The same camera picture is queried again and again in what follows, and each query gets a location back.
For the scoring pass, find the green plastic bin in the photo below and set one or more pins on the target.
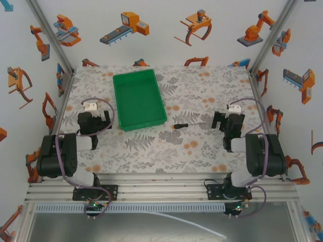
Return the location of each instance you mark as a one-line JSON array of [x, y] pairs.
[[136, 100]]

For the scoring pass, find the left black controller board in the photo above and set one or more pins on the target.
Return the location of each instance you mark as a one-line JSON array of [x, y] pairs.
[[94, 207]]

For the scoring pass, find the right aluminium frame post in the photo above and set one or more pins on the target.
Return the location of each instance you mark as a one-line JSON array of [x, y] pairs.
[[275, 32]]

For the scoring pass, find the right black controller board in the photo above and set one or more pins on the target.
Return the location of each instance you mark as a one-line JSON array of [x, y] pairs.
[[234, 210]]

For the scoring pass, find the black mounting plate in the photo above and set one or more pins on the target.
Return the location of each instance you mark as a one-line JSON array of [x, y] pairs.
[[214, 191], [111, 192]]

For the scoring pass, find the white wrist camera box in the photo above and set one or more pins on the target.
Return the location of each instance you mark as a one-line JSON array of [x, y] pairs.
[[90, 106], [234, 109]]

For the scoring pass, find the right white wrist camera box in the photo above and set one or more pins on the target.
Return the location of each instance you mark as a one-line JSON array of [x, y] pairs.
[[234, 109]]

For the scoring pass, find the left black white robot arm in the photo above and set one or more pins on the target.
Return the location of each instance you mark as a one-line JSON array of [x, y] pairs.
[[68, 156]]

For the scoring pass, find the black controller board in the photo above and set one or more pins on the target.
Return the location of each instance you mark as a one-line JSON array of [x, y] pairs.
[[94, 207], [234, 210]]

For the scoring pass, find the floral patterned table mat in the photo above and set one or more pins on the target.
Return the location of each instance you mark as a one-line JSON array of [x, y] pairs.
[[176, 151]]

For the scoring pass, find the white plastic tube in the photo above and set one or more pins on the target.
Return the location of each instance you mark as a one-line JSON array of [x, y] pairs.
[[191, 224]]

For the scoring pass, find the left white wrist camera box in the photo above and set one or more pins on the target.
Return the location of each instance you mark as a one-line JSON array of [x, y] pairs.
[[90, 106]]

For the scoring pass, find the aluminium frame post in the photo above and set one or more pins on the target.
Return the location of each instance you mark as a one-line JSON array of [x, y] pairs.
[[48, 32], [275, 32]]

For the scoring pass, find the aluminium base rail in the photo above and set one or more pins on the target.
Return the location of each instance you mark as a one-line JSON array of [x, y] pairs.
[[161, 186]]

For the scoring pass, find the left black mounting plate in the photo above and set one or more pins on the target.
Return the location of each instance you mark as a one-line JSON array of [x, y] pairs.
[[111, 192]]

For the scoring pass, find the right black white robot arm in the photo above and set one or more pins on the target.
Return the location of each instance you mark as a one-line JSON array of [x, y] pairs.
[[257, 156]]

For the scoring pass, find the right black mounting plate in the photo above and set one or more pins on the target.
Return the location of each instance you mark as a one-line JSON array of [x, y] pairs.
[[214, 191]]

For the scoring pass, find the left aluminium frame post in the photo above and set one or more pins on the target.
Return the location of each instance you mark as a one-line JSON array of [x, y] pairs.
[[48, 32]]

